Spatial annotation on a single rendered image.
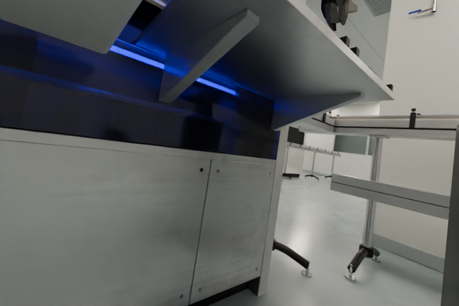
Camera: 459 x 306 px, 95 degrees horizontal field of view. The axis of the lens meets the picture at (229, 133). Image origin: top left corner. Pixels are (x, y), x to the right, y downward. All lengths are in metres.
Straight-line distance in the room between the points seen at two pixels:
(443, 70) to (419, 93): 0.21
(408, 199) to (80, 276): 1.51
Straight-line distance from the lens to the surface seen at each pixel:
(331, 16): 0.78
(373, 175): 1.64
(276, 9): 0.40
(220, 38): 0.43
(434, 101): 2.24
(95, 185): 0.62
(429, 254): 2.21
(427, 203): 1.58
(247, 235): 0.96
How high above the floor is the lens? 0.63
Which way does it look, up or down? 3 degrees up
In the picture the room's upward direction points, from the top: 9 degrees clockwise
